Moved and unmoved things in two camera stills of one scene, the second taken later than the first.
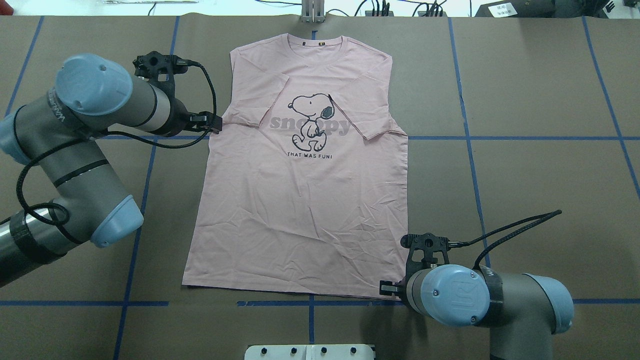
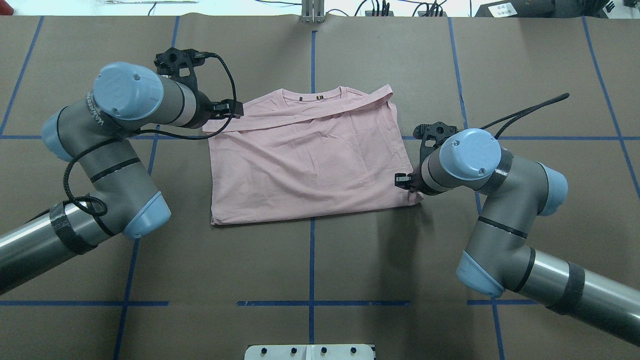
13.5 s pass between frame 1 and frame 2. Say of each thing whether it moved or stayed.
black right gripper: moved
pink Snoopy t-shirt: moved
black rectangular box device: stayed
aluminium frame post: stayed
